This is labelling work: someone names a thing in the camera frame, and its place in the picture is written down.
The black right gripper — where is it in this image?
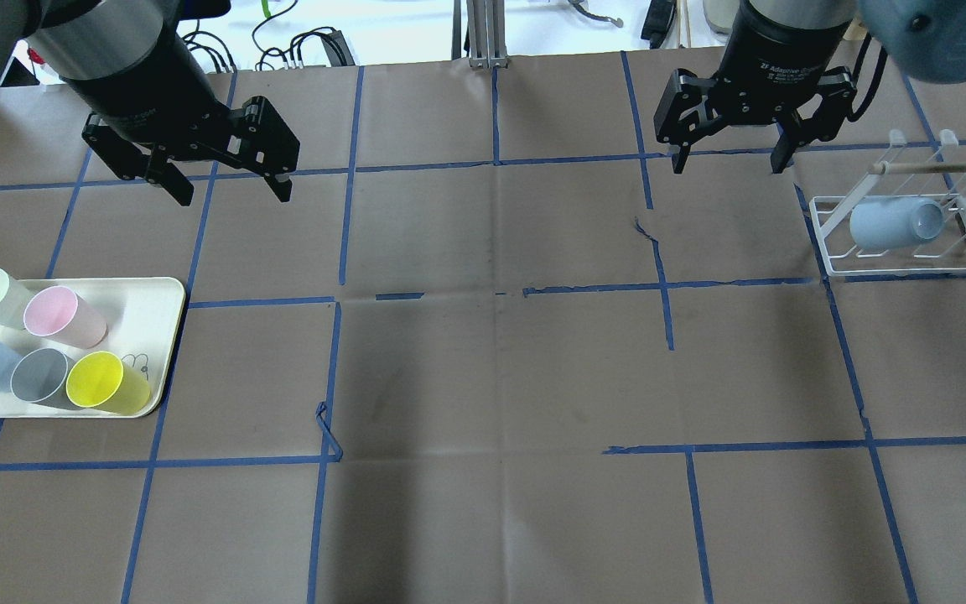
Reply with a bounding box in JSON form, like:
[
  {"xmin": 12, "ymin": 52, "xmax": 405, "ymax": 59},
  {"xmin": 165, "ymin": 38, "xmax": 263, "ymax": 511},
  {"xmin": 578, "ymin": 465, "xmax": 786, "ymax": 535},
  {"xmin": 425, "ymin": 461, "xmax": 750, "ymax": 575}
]
[{"xmin": 654, "ymin": 17, "xmax": 856, "ymax": 174}]

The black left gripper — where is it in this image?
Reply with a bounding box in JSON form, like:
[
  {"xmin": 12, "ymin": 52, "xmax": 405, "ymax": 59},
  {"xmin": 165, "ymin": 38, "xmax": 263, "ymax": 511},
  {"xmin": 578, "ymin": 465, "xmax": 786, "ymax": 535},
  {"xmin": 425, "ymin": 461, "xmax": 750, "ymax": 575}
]
[{"xmin": 81, "ymin": 34, "xmax": 300, "ymax": 207}]

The light blue plastic cup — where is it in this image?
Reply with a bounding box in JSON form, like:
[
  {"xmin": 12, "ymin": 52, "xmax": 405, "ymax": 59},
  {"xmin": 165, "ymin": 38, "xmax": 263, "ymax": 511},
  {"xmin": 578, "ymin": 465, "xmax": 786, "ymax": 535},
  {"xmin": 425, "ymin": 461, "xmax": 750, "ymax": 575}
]
[{"xmin": 849, "ymin": 196, "xmax": 946, "ymax": 252}]

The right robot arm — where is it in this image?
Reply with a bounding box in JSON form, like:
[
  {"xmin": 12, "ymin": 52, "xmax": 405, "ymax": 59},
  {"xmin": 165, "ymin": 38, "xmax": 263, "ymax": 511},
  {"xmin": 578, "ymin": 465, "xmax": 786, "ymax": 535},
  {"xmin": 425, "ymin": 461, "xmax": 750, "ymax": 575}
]
[{"xmin": 654, "ymin": 1, "xmax": 966, "ymax": 174}]

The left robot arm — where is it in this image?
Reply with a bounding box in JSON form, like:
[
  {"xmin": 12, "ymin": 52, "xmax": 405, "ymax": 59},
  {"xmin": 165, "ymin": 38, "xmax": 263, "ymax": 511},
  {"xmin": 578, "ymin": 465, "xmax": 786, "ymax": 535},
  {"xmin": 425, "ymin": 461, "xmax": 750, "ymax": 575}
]
[{"xmin": 0, "ymin": 1, "xmax": 300, "ymax": 206}]

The pink plastic cup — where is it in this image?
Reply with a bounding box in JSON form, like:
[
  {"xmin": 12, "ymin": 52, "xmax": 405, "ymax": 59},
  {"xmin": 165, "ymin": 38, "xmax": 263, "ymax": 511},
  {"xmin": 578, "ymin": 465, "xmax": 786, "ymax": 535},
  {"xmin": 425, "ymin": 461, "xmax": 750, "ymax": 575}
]
[{"xmin": 22, "ymin": 285, "xmax": 108, "ymax": 349}]

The yellow plastic cup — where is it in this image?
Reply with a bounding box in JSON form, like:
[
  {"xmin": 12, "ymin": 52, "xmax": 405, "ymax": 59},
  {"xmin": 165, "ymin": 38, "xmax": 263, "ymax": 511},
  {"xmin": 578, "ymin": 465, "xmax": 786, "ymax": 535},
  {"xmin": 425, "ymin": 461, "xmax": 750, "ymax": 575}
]
[{"xmin": 65, "ymin": 351, "xmax": 151, "ymax": 415}]

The grey plastic cup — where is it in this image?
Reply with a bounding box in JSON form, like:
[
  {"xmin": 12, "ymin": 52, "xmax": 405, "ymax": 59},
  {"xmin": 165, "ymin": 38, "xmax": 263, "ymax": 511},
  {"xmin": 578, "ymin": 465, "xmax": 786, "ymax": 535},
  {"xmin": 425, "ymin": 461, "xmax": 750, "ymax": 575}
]
[{"xmin": 10, "ymin": 348, "xmax": 78, "ymax": 410}]

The wooden dowel rod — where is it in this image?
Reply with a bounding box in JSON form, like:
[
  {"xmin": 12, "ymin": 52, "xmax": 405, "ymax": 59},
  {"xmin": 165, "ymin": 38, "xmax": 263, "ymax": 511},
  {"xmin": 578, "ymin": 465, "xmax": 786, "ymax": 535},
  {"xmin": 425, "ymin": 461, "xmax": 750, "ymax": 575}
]
[{"xmin": 867, "ymin": 161, "xmax": 966, "ymax": 175}]

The black device on desk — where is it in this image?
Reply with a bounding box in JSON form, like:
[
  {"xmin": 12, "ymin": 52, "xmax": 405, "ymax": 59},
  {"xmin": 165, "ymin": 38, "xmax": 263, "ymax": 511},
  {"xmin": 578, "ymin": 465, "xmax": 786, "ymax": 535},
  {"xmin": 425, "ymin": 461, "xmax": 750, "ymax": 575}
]
[{"xmin": 640, "ymin": 0, "xmax": 676, "ymax": 49}]

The cream plastic tray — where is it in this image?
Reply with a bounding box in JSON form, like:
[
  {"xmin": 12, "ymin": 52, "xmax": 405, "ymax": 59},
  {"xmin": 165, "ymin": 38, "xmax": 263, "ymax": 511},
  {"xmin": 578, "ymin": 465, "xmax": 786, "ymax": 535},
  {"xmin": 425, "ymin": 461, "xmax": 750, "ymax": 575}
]
[{"xmin": 0, "ymin": 278, "xmax": 185, "ymax": 419}]

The black cables bundle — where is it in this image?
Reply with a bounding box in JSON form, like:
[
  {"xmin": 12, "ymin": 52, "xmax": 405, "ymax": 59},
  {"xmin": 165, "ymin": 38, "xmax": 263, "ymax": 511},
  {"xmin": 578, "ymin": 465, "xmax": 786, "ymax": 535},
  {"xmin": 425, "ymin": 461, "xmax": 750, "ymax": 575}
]
[{"xmin": 177, "ymin": 0, "xmax": 356, "ymax": 72}]

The white wire cup rack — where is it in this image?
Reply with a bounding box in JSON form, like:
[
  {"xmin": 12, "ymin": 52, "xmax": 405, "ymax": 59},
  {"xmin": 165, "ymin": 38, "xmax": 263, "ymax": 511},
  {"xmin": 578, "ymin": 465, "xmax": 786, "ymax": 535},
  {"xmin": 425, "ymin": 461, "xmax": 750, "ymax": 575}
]
[{"xmin": 808, "ymin": 129, "xmax": 966, "ymax": 278}]

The aluminium frame post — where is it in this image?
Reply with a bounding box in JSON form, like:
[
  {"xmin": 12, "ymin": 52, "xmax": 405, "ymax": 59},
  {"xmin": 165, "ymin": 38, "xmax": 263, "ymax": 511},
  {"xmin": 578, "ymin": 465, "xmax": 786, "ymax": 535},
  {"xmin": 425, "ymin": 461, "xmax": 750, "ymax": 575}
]
[{"xmin": 466, "ymin": 0, "xmax": 509, "ymax": 69}]

